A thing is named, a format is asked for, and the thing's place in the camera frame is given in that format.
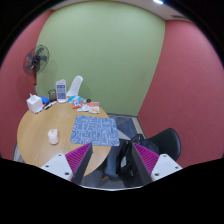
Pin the blue small packet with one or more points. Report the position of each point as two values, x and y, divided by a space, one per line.
45 100

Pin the white tissue box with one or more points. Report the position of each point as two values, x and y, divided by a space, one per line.
34 103

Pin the round wooden table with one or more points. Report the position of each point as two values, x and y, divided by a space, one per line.
41 136

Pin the blue patterned mouse pad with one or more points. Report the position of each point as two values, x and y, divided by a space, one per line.
96 130

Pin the white orange snack packet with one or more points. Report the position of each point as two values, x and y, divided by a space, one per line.
94 107

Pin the black chair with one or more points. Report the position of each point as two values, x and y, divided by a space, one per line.
167 141

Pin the black wall fan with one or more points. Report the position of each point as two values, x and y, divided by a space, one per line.
35 61

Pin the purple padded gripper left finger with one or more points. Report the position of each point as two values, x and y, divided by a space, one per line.
70 166

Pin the black backpack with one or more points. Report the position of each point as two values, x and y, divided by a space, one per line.
125 166

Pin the black marker pen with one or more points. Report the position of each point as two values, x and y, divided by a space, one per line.
50 105

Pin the dark glass jar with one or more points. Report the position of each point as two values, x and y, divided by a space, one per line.
52 95

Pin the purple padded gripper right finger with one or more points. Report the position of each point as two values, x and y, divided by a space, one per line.
151 166

